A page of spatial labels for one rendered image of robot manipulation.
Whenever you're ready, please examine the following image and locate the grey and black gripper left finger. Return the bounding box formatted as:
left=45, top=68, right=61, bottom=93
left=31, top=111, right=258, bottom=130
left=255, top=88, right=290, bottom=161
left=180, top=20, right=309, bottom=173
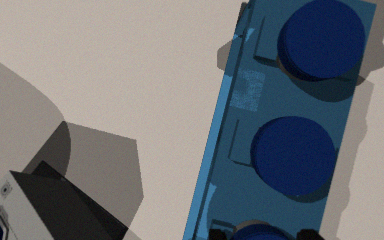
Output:
left=209, top=229, right=227, bottom=240

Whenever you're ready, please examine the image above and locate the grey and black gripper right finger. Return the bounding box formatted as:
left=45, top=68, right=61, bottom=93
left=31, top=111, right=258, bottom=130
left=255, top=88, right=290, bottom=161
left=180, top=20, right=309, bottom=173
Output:
left=297, top=229, right=325, bottom=240

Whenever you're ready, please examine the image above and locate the grey push-button control box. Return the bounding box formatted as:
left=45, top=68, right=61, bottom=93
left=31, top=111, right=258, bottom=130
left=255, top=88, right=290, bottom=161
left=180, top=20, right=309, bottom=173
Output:
left=0, top=161, right=129, bottom=240

